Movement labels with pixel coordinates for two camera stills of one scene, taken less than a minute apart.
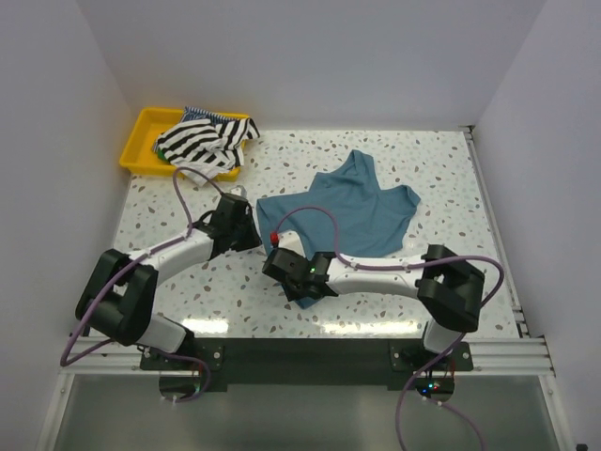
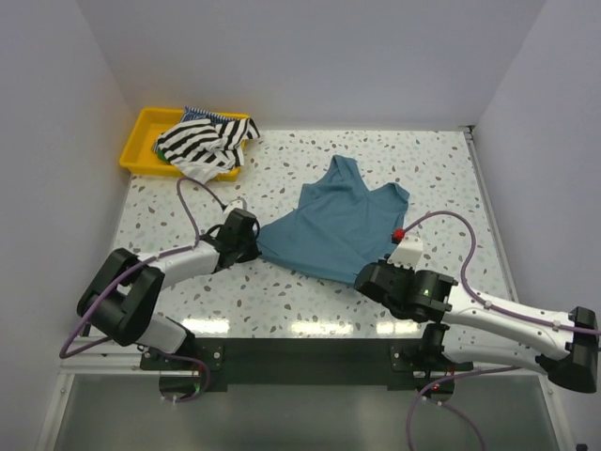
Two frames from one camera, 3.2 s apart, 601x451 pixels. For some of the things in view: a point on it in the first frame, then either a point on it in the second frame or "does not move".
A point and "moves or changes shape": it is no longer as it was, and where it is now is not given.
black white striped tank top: x=210 y=147 does not move
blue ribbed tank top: x=347 y=212 moves or changes shape
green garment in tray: x=161 y=155 does not move
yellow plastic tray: x=138 y=152 does not move
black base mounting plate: x=307 y=361 does not move
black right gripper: x=292 y=292 → x=390 y=267
